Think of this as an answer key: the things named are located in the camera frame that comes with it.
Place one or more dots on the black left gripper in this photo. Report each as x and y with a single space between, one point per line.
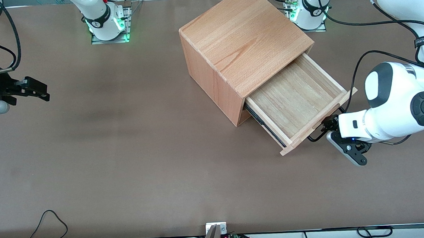
332 124

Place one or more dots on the wooden drawer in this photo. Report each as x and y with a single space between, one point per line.
292 98

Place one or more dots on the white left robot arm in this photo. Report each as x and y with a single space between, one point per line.
394 113

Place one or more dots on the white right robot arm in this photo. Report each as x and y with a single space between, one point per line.
96 7

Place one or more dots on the black metal drawer slide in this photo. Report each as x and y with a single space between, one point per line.
264 126

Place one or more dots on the wooden drawer cabinet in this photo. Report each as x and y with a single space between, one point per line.
243 31

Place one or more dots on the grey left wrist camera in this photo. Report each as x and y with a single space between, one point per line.
339 145

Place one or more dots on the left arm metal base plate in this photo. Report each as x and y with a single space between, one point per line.
317 30

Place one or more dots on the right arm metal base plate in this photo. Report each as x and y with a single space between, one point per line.
109 41

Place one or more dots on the white metal camera bracket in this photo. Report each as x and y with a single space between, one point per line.
223 228

